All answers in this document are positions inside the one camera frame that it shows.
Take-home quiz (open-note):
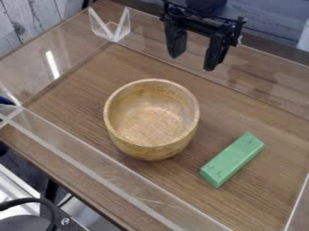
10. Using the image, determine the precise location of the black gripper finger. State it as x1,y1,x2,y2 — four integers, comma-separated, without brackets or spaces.
165,16,187,59
203,33,229,71

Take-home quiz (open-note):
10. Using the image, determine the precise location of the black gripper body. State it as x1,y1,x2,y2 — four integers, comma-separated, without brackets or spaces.
161,0,246,46

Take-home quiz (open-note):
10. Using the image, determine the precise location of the green rectangular block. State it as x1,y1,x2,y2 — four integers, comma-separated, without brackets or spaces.
199,132,265,188

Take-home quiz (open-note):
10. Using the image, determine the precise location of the brown wooden bowl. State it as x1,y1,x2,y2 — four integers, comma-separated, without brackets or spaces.
103,79,201,161

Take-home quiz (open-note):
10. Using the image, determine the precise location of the black table leg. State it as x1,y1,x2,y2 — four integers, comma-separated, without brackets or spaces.
44,180,59,202

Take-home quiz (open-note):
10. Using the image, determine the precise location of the clear acrylic corner bracket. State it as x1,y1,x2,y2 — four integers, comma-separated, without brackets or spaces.
88,7,130,42

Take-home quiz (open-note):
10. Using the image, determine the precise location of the clear acrylic enclosure wall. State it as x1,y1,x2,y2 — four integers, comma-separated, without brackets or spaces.
0,1,309,231

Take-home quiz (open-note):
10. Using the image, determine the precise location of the black metal clamp bracket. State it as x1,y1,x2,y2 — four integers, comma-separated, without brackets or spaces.
40,205,90,231

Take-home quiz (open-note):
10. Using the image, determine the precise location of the black cable bottom left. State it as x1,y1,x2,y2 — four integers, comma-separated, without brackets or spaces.
0,197,59,231

